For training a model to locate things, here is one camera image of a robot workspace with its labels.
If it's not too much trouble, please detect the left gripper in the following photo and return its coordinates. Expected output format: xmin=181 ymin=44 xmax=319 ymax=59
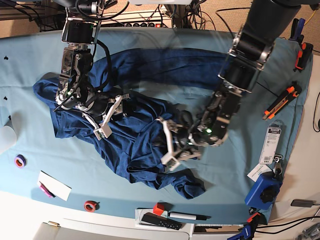
xmin=156 ymin=117 xmax=202 ymax=166

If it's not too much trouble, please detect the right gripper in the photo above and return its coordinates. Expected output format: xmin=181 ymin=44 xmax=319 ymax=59
xmin=82 ymin=93 xmax=130 ymax=129

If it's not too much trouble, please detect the dark blue t-shirt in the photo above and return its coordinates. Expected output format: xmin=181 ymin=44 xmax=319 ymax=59
xmin=32 ymin=48 xmax=226 ymax=200

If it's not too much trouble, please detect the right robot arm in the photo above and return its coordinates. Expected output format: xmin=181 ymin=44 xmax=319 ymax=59
xmin=54 ymin=0 xmax=130 ymax=140

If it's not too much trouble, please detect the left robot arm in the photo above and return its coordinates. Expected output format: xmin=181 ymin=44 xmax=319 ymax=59
xmin=158 ymin=0 xmax=304 ymax=171

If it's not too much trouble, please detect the red cube block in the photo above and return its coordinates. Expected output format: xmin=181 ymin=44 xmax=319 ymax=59
xmin=152 ymin=202 xmax=165 ymax=216

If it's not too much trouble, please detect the white marker pen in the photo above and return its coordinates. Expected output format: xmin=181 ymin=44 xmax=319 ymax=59
xmin=168 ymin=211 xmax=211 ymax=221

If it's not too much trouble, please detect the white paper card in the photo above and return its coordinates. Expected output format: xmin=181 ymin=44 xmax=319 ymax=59
xmin=37 ymin=171 xmax=72 ymax=201

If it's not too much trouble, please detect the white label card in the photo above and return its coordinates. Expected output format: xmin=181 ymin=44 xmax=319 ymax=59
xmin=247 ymin=163 xmax=272 ymax=182

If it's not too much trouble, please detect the black remote control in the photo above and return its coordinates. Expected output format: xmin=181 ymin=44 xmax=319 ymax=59
xmin=141 ymin=212 xmax=183 ymax=230

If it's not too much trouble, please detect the red tape roll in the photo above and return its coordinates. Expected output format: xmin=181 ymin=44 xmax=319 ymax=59
xmin=83 ymin=200 xmax=99 ymax=213

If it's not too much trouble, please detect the light blue table cloth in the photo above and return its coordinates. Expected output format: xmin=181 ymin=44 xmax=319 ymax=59
xmin=0 ymin=31 xmax=312 ymax=224

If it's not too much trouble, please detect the packaged tool blister pack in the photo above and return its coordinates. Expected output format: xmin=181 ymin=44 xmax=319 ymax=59
xmin=259 ymin=120 xmax=283 ymax=165

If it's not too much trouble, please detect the purple tape roll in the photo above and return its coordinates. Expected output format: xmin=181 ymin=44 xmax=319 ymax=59
xmin=14 ymin=154 xmax=27 ymax=168

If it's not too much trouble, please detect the blue box with knob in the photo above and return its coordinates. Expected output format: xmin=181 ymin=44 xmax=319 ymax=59
xmin=244 ymin=172 xmax=283 ymax=210

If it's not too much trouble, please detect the white translucent cup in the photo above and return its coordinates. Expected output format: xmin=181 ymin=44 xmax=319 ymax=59
xmin=0 ymin=125 xmax=17 ymax=154

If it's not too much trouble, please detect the orange clamp bottom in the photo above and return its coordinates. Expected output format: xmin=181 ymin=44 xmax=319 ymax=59
xmin=247 ymin=212 xmax=262 ymax=223

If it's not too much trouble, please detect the blue spring clamp bottom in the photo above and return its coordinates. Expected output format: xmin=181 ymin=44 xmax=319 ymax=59
xmin=227 ymin=224 xmax=256 ymax=240

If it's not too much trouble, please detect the blue spring clamp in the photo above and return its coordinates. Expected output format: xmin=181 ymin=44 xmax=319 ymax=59
xmin=289 ymin=18 xmax=306 ymax=43
xmin=227 ymin=224 xmax=256 ymax=240

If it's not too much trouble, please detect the power strip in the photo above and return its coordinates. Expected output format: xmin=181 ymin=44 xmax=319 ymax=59
xmin=101 ymin=9 xmax=173 ymax=28

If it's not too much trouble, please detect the orange black utility knife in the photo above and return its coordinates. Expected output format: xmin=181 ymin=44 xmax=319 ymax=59
xmin=262 ymin=81 xmax=302 ymax=120

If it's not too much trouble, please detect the black phone device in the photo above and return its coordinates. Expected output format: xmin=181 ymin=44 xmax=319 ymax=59
xmin=290 ymin=199 xmax=314 ymax=208

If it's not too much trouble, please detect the orange black clamp top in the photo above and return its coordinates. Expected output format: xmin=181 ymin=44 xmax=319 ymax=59
xmin=293 ymin=42 xmax=314 ymax=72

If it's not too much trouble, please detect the blue spring clamp top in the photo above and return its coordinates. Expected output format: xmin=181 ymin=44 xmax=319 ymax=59
xmin=289 ymin=18 xmax=306 ymax=43

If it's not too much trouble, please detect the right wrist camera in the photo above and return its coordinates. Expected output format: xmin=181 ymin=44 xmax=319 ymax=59
xmin=93 ymin=124 xmax=112 ymax=141

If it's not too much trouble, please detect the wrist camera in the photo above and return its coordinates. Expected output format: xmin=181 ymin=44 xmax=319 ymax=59
xmin=161 ymin=152 xmax=181 ymax=171
xmin=93 ymin=124 xmax=112 ymax=141

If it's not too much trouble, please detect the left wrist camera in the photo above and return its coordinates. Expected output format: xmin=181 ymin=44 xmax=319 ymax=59
xmin=161 ymin=152 xmax=181 ymax=171

